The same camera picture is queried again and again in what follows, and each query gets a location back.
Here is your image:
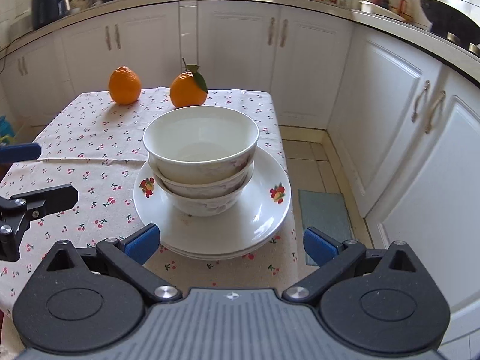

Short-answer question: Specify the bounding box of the black wok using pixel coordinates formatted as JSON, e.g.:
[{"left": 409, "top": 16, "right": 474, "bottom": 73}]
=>
[{"left": 382, "top": 0, "right": 480, "bottom": 46}]

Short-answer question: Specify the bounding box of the grey floor mat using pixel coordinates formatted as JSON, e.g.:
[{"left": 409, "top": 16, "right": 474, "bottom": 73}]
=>
[{"left": 298, "top": 189, "right": 353, "bottom": 267}]

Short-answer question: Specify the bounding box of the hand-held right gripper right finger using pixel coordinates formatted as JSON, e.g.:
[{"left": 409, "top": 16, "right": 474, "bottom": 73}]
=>
[{"left": 283, "top": 227, "right": 418, "bottom": 305}]

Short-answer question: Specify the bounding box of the white plastic tray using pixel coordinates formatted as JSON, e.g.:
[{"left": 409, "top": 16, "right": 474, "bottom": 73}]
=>
[{"left": 360, "top": 2, "right": 407, "bottom": 21}]

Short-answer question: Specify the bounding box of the white plate with fruit print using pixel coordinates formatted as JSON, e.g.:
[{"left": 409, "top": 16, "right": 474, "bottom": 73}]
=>
[
  {"left": 150, "top": 210, "right": 293, "bottom": 257},
  {"left": 159, "top": 232, "right": 286, "bottom": 262}
]

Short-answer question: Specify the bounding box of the white bowl with faint flowers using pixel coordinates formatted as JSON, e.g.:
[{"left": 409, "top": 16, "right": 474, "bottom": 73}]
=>
[
  {"left": 154, "top": 178, "right": 252, "bottom": 217},
  {"left": 147, "top": 154, "right": 256, "bottom": 197},
  {"left": 142, "top": 106, "right": 260, "bottom": 185}
]

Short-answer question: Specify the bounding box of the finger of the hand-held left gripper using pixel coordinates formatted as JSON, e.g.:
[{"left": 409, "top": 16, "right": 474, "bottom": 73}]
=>
[
  {"left": 0, "top": 184, "right": 79, "bottom": 262},
  {"left": 0, "top": 142, "right": 41, "bottom": 164}
]

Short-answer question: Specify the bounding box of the bumpy orange without leaf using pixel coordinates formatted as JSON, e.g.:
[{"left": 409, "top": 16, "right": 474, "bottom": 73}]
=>
[{"left": 109, "top": 66, "right": 142, "bottom": 106}]

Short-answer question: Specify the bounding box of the blue plastic bottle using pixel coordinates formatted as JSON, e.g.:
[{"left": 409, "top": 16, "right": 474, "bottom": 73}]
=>
[{"left": 0, "top": 116, "right": 16, "bottom": 147}]

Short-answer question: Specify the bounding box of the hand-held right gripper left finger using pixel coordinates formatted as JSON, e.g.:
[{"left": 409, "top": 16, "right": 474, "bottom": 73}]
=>
[{"left": 41, "top": 224, "right": 183, "bottom": 305}]

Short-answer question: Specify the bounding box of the cherry print tablecloth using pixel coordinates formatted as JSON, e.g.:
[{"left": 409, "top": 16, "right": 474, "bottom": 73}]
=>
[{"left": 0, "top": 88, "right": 299, "bottom": 317}]

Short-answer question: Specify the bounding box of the orange with green leaf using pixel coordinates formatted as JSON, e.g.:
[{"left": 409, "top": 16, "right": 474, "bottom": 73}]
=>
[{"left": 170, "top": 57, "right": 209, "bottom": 109}]

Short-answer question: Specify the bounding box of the black air fryer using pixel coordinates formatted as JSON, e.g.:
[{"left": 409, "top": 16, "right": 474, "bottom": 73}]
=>
[{"left": 31, "top": 0, "right": 70, "bottom": 31}]

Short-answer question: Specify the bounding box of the stained white plate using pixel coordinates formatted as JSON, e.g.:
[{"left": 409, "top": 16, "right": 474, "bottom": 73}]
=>
[{"left": 134, "top": 146, "right": 292, "bottom": 252}]

